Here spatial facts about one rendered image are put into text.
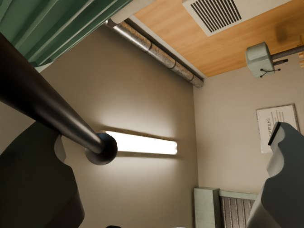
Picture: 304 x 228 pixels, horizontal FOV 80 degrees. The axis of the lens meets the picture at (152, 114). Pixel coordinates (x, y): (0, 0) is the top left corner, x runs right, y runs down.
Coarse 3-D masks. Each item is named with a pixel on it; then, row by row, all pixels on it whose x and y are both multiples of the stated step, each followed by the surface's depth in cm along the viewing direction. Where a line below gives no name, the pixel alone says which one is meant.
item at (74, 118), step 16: (0, 32) 4; (0, 48) 4; (0, 64) 4; (16, 64) 5; (0, 80) 4; (16, 80) 5; (32, 80) 5; (0, 96) 5; (16, 96) 5; (32, 96) 6; (48, 96) 6; (32, 112) 6; (48, 112) 7; (64, 112) 8; (64, 128) 9; (80, 128) 10; (80, 144) 13; (96, 144) 15; (112, 144) 19; (96, 160) 18; (112, 160) 20
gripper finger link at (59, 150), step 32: (32, 128) 9; (0, 160) 7; (32, 160) 7; (64, 160) 9; (0, 192) 6; (32, 192) 6; (64, 192) 6; (0, 224) 5; (32, 224) 5; (64, 224) 6
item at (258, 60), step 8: (248, 48) 192; (256, 48) 186; (264, 48) 182; (296, 48) 189; (248, 56) 192; (256, 56) 189; (264, 56) 193; (272, 56) 202; (280, 56) 198; (248, 64) 202; (256, 64) 201; (264, 64) 201; (272, 64) 210; (256, 72) 221; (264, 72) 221; (272, 72) 221
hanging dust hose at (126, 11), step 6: (138, 0) 158; (144, 0) 157; (150, 0) 157; (126, 6) 165; (132, 6) 164; (138, 6) 163; (144, 6) 164; (120, 12) 171; (126, 12) 170; (132, 12) 170; (114, 18) 178; (120, 18) 177; (126, 18) 179
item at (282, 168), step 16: (288, 128) 10; (272, 144) 10; (288, 144) 9; (272, 160) 9; (288, 160) 8; (272, 176) 7; (288, 176) 7; (272, 192) 6; (288, 192) 6; (256, 208) 6; (272, 208) 6; (288, 208) 6; (256, 224) 6; (272, 224) 6; (288, 224) 5
